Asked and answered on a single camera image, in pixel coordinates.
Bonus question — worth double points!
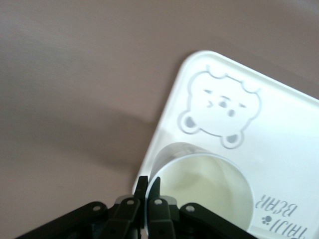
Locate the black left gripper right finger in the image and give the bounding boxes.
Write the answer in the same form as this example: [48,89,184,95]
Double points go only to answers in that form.
[146,176,255,239]

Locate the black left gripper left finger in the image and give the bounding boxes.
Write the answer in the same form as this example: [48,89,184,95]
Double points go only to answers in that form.
[14,175,149,239]

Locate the white IKEA cup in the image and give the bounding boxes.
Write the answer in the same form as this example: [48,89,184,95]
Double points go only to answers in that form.
[143,141,255,239]

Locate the white bear print tray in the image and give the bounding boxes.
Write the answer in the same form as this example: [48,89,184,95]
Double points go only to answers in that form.
[131,50,319,239]

